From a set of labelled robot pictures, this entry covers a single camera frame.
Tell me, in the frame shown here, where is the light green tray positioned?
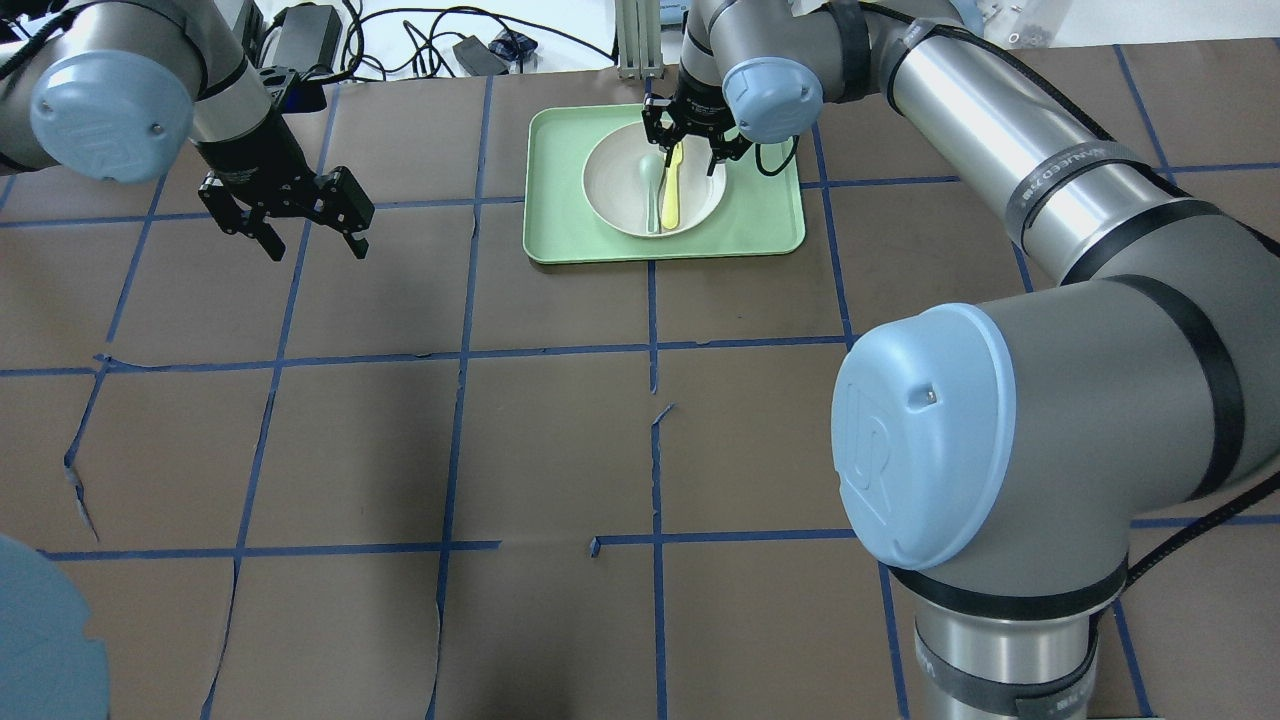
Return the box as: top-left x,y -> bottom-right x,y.
524,104 -> 805,265

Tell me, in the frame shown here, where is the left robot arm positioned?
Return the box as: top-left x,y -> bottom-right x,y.
1,1 -> 375,260

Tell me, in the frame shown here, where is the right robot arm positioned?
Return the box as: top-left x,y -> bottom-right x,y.
643,1 -> 1279,719

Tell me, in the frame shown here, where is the yellow plastic fork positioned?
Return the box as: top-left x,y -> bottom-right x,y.
659,141 -> 684,231

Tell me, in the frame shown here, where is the black power adapter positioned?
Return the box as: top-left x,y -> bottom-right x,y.
259,3 -> 343,76

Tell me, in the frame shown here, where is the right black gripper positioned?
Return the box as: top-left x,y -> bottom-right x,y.
660,76 -> 741,177

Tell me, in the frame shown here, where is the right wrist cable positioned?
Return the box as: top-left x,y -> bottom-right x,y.
753,136 -> 801,179

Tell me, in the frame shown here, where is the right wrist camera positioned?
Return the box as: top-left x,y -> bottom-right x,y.
641,92 -> 675,149

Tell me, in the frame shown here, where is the white round plate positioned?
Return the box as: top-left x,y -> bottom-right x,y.
582,122 -> 728,238

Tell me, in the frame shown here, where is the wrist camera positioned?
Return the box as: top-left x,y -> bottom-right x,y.
641,92 -> 675,149
315,167 -> 375,234

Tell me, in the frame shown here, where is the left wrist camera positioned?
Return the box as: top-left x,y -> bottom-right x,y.
315,167 -> 375,234

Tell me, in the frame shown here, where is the aluminium frame post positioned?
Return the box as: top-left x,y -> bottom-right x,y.
613,0 -> 666,79

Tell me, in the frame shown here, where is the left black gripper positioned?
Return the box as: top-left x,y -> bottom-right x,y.
195,110 -> 370,263

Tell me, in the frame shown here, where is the pale green plastic spoon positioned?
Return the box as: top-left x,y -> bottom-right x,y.
639,152 -> 666,234

